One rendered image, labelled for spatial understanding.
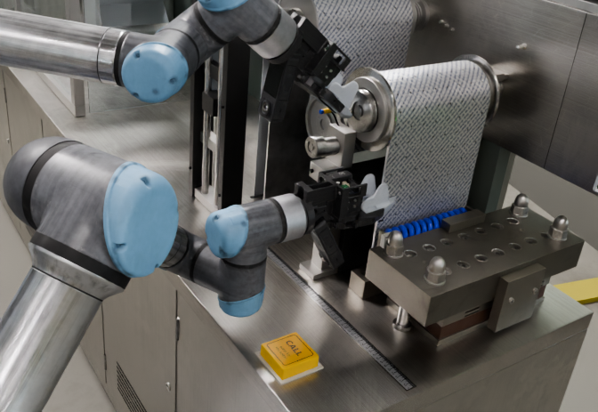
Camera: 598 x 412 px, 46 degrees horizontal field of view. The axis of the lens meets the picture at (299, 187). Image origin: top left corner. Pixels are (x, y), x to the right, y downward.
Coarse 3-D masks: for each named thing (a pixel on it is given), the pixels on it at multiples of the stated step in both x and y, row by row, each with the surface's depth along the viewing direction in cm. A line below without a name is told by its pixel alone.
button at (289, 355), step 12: (288, 336) 116; (300, 336) 117; (264, 348) 113; (276, 348) 113; (288, 348) 114; (300, 348) 114; (276, 360) 111; (288, 360) 111; (300, 360) 111; (312, 360) 112; (276, 372) 111; (288, 372) 110; (300, 372) 112
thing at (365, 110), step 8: (360, 96) 119; (368, 96) 118; (352, 104) 122; (360, 104) 121; (368, 104) 118; (376, 104) 118; (352, 112) 122; (360, 112) 120; (368, 112) 118; (376, 112) 118; (352, 120) 123; (360, 120) 121; (368, 120) 119; (376, 120) 119; (360, 128) 121; (368, 128) 120
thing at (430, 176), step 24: (408, 144) 123; (432, 144) 126; (456, 144) 130; (384, 168) 122; (408, 168) 125; (432, 168) 129; (456, 168) 133; (408, 192) 128; (432, 192) 132; (456, 192) 136; (384, 216) 127; (408, 216) 131
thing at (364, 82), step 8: (360, 80) 121; (368, 80) 119; (488, 80) 130; (360, 88) 122; (368, 88) 119; (376, 88) 118; (376, 96) 118; (384, 96) 117; (384, 104) 117; (384, 112) 117; (384, 120) 117; (352, 128) 125; (376, 128) 120; (384, 128) 118; (360, 136) 124; (368, 136) 122; (376, 136) 120
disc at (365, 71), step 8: (352, 72) 123; (360, 72) 121; (368, 72) 120; (376, 72) 118; (352, 80) 124; (376, 80) 118; (384, 80) 117; (384, 88) 117; (392, 96) 116; (392, 104) 116; (392, 112) 116; (344, 120) 128; (392, 120) 117; (392, 128) 117; (384, 136) 119; (360, 144) 125; (368, 144) 123; (376, 144) 122; (384, 144) 120
